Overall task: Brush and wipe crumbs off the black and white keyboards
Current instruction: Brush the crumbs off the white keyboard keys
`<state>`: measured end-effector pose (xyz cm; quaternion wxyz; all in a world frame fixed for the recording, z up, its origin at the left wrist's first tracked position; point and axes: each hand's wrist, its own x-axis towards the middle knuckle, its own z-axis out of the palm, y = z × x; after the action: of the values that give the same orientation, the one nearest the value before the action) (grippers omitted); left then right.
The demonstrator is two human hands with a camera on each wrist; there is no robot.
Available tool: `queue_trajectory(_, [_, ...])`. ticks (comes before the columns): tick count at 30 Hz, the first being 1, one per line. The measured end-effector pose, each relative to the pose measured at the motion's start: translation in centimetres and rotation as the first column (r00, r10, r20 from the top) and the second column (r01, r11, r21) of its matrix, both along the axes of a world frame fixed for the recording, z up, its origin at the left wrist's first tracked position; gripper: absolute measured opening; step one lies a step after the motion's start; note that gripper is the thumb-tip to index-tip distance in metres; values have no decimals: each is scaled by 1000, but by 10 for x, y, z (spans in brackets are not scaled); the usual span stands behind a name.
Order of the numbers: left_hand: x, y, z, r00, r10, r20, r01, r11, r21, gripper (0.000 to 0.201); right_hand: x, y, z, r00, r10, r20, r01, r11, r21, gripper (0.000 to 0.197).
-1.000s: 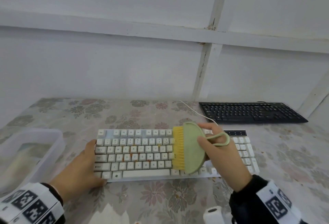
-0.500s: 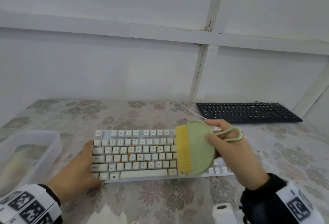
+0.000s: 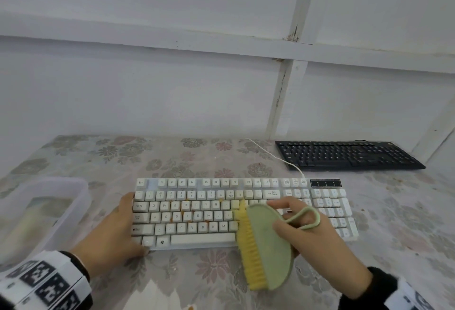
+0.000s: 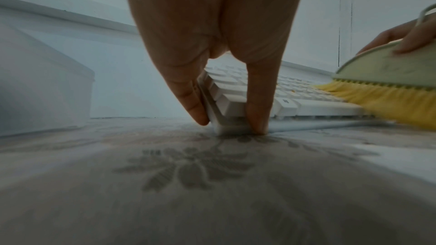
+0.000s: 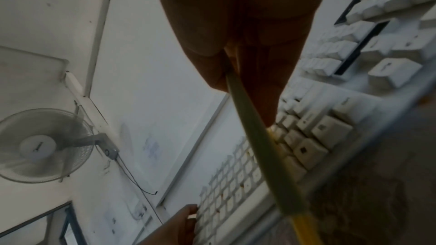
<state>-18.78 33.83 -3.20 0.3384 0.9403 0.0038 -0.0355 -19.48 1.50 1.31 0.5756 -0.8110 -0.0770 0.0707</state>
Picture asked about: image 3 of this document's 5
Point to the person's right hand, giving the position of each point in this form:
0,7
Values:
320,249

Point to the person's left hand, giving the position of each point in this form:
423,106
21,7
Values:
110,242

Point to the green brush yellow bristles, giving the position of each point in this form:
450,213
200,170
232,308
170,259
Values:
270,249

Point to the clear plastic container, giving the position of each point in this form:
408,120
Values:
74,192

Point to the white keyboard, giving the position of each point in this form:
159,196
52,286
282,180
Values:
199,228

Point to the black keyboard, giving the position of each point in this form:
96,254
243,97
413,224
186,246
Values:
348,157

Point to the person's right forearm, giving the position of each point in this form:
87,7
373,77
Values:
369,292

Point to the person's left forearm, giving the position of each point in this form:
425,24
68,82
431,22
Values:
80,263

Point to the white marker left wristband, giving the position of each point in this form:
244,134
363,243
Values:
46,281

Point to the white marker wristband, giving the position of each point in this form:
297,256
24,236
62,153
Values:
46,281
412,297

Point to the floral tablecloth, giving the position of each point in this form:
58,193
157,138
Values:
391,206

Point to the white marker right wristband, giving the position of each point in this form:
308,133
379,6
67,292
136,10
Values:
412,297

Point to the white wooden frame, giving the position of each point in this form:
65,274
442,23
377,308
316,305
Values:
142,38

